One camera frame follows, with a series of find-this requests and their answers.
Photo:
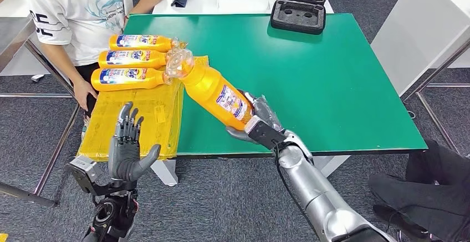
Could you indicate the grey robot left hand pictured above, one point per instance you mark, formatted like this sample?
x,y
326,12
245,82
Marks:
x,y
125,159

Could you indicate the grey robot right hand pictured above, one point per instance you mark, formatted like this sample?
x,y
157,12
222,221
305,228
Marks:
x,y
266,112

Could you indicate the orange detergent bottle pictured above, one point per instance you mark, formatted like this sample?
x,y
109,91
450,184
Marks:
x,y
132,62
143,46
125,84
209,86

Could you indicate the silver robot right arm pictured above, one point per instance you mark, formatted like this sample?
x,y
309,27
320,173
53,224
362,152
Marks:
x,y
315,196

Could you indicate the white table leg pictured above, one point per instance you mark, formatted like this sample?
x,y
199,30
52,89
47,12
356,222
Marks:
x,y
330,163
165,172

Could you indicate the yellow taped cardboard mat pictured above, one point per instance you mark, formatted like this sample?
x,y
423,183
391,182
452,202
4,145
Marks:
x,y
128,115

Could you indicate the black foam carrying case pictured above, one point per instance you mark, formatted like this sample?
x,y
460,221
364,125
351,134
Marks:
x,y
297,16

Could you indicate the small white floor object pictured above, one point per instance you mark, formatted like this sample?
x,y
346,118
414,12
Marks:
x,y
37,77

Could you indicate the white desk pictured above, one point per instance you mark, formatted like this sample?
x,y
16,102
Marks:
x,y
415,27
18,68

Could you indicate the person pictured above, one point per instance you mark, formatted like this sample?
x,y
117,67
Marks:
x,y
433,192
80,13

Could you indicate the grey metal table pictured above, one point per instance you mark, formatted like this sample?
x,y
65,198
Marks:
x,y
13,35

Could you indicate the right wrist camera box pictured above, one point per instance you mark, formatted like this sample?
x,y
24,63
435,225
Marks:
x,y
264,134

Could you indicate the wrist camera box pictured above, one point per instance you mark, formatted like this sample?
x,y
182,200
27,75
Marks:
x,y
82,170
264,134

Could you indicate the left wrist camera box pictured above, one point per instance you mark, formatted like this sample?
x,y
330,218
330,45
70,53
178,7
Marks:
x,y
82,170

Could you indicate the grey metal desk frame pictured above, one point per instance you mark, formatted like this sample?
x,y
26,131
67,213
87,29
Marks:
x,y
448,84

